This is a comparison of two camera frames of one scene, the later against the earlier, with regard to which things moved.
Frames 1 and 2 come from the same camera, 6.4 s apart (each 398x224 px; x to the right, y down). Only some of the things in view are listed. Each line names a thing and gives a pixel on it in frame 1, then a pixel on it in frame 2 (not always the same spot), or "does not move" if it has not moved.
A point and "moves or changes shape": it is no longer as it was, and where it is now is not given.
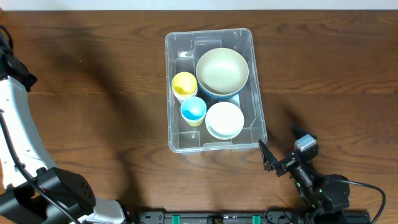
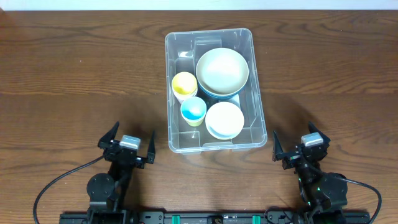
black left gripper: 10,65 to 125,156
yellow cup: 184,83 does not move
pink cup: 180,101 does not move
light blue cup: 193,110 does not move
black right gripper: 286,163 to 299,153
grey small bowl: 224,130 does not move
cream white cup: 184,97 does not move
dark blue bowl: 222,88 moves or changes shape
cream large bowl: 222,71 does not move
